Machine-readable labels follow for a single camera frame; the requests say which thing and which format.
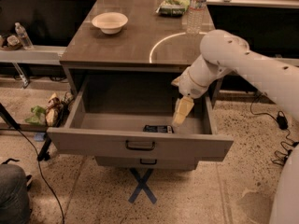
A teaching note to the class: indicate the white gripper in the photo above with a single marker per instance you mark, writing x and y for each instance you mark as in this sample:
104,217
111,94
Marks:
189,84

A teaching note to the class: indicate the blue rxbar blueberry bar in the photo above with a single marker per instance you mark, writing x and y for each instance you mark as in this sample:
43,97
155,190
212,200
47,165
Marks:
158,129

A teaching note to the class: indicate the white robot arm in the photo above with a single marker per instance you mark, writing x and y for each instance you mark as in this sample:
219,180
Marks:
222,53

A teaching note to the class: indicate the open grey top drawer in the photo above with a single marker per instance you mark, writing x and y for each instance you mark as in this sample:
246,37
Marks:
111,110

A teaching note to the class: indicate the grey drawer cabinet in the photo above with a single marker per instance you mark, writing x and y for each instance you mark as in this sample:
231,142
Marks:
147,43

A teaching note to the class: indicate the clear water bottle on counter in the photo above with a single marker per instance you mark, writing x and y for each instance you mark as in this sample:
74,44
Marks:
195,16

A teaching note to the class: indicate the grey lower drawer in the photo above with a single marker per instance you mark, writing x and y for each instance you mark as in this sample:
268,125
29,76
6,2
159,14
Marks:
146,163

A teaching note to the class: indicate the green snack bag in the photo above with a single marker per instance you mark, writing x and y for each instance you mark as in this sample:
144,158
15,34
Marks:
173,7

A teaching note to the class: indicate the white bowl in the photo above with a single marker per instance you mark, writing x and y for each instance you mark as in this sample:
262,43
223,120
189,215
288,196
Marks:
110,23

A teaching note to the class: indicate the blue tape cross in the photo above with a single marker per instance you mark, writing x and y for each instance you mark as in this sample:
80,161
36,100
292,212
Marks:
142,186

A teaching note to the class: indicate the brown snack bag on floor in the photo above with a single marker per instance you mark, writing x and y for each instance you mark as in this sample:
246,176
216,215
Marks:
53,110

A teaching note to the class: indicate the green chip bag on floor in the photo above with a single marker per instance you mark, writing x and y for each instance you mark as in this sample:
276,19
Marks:
38,116

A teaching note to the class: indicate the black tripod leg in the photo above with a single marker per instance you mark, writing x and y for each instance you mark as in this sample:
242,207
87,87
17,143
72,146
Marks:
7,123

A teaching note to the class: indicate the small water bottle on ledge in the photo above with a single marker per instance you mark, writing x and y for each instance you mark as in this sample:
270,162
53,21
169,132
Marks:
23,36

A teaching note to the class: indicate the round items on ledge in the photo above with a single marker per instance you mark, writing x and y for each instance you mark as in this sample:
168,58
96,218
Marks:
9,43

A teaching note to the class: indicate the person's leg in jeans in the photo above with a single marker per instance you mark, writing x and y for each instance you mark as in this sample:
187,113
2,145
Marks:
14,199

